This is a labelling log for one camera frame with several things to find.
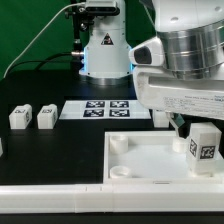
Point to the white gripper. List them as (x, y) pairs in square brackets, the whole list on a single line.
[(181, 76)]

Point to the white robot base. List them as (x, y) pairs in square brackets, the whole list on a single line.
[(106, 56)]

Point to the white square tabletop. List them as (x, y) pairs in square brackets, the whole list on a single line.
[(147, 157)]

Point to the white sheet with tags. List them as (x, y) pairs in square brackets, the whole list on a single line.
[(103, 109)]

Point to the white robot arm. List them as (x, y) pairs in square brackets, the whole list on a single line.
[(197, 19)]

